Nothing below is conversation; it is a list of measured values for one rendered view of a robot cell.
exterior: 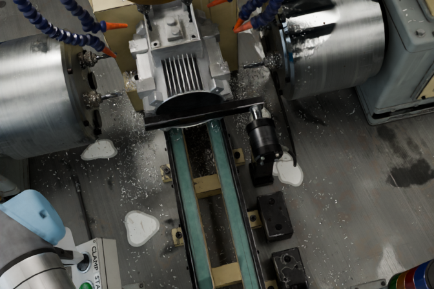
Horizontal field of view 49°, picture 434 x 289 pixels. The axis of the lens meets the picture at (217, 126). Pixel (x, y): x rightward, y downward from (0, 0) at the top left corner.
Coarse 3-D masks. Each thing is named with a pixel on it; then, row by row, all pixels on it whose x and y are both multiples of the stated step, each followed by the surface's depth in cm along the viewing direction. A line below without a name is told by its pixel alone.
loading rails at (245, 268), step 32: (224, 128) 108; (224, 160) 106; (192, 192) 103; (224, 192) 103; (192, 224) 100; (256, 224) 109; (192, 256) 98; (256, 256) 96; (192, 288) 94; (256, 288) 94
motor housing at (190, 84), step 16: (208, 48) 101; (144, 64) 100; (176, 64) 96; (192, 64) 96; (208, 64) 99; (160, 80) 96; (176, 80) 95; (192, 80) 93; (208, 80) 96; (224, 80) 99; (176, 96) 94; (192, 96) 110; (208, 96) 108; (224, 96) 98; (160, 112) 105
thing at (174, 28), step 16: (176, 0) 98; (144, 16) 95; (176, 16) 97; (192, 16) 95; (160, 32) 97; (176, 32) 94; (192, 32) 97; (160, 48) 92; (176, 48) 93; (192, 48) 94; (160, 64) 97
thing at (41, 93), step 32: (0, 64) 90; (32, 64) 90; (64, 64) 90; (0, 96) 89; (32, 96) 89; (64, 96) 89; (96, 96) 97; (0, 128) 90; (32, 128) 91; (64, 128) 92; (96, 128) 103
